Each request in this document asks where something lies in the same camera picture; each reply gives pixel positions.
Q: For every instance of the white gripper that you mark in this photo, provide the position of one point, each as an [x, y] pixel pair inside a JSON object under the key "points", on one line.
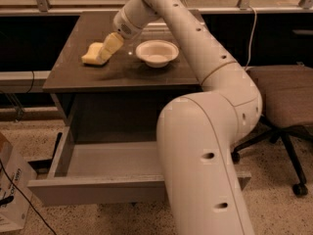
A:
{"points": [[125, 24]]}

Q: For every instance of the yellow sponge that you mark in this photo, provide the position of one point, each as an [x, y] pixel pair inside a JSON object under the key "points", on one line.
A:
{"points": [[95, 55]]}

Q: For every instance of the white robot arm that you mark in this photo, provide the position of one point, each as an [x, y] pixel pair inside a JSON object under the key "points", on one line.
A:
{"points": [[228, 103]]}

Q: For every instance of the open grey top drawer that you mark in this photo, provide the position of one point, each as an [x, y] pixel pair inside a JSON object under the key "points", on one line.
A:
{"points": [[98, 170]]}

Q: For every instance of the white bowl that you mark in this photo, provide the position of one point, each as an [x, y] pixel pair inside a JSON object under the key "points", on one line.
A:
{"points": [[157, 53]]}

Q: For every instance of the grey cabinet desk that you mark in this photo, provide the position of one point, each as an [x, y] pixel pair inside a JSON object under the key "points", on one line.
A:
{"points": [[120, 101]]}

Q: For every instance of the white cardboard box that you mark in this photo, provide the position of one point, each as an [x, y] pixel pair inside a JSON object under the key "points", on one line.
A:
{"points": [[14, 177]]}

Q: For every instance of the brown office chair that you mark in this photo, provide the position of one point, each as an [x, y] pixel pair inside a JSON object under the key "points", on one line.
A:
{"points": [[287, 93]]}

